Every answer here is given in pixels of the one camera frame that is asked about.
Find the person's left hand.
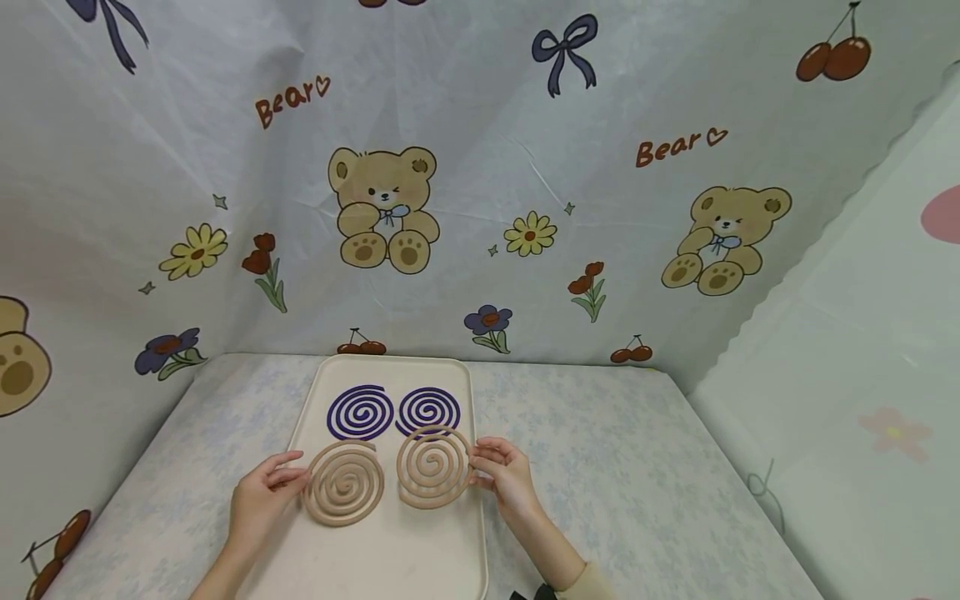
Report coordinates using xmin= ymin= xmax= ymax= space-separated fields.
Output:
xmin=227 ymin=450 xmax=313 ymax=547

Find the person's right hand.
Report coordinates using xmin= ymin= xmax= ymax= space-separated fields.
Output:
xmin=467 ymin=436 xmax=547 ymax=528

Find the beige spiral mosquito coil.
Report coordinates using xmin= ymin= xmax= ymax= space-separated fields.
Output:
xmin=395 ymin=425 xmax=478 ymax=511
xmin=301 ymin=440 xmax=387 ymax=528

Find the person's right forearm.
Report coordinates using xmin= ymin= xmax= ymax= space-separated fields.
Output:
xmin=516 ymin=507 xmax=618 ymax=600

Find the person's left forearm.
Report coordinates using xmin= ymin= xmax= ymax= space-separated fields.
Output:
xmin=187 ymin=533 xmax=265 ymax=600

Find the purple spiral mosquito coil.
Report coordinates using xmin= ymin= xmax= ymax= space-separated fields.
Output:
xmin=395 ymin=387 xmax=463 ymax=439
xmin=326 ymin=384 xmax=396 ymax=442

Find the cream rectangular plastic tray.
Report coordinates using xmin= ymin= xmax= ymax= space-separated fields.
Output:
xmin=238 ymin=356 xmax=491 ymax=600

